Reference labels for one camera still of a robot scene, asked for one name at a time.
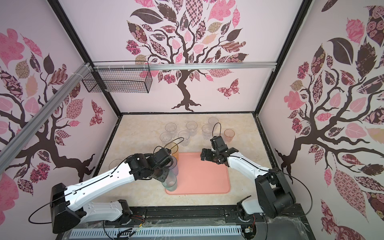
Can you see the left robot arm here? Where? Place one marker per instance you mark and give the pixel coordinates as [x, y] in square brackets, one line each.
[74, 205]

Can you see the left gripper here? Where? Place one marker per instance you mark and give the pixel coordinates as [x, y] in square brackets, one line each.
[164, 176]

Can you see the black wire basket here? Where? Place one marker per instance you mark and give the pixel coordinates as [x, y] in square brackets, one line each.
[119, 77]

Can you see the left aluminium rail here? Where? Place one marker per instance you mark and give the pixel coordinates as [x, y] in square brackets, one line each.
[12, 149]

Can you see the back aluminium rail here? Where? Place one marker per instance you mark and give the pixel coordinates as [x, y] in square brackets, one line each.
[183, 66]

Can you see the aluminium rail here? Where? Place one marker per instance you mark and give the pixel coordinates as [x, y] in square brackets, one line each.
[12, 149]
[183, 66]

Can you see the pink tray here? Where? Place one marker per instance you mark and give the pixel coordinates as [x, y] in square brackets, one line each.
[197, 177]

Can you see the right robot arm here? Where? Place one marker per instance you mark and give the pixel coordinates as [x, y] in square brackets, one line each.
[273, 193]

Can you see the white slotted cable duct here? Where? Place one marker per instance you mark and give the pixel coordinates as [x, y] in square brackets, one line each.
[158, 233]

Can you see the blue-grey plastic cup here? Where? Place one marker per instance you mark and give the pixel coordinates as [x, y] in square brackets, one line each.
[174, 166]

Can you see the orange-pink cup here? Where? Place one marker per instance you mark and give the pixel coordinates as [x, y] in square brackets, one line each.
[229, 135]

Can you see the teal plastic cup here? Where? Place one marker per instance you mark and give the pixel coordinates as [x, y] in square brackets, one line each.
[170, 183]

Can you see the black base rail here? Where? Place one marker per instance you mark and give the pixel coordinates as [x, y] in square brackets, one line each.
[254, 227]

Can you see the amber plastic cup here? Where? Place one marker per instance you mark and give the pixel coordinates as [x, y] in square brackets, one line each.
[174, 149]

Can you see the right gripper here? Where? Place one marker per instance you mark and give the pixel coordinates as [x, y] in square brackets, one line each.
[208, 157]

